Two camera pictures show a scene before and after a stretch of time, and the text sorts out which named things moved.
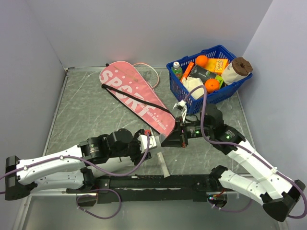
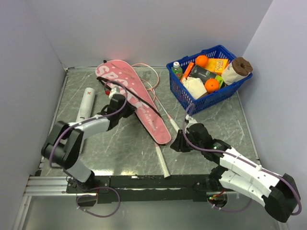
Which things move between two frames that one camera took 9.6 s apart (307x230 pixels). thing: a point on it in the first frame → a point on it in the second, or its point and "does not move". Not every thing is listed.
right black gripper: [177, 138] → [178, 144]
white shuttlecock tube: [126, 166] → [85, 111]
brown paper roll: [237, 70] does not move
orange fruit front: [212, 85] does not move
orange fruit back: [202, 61] does not move
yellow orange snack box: [217, 65] does not move
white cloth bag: [190, 82] does not move
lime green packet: [220, 80] does not move
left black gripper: [137, 158] → [130, 110]
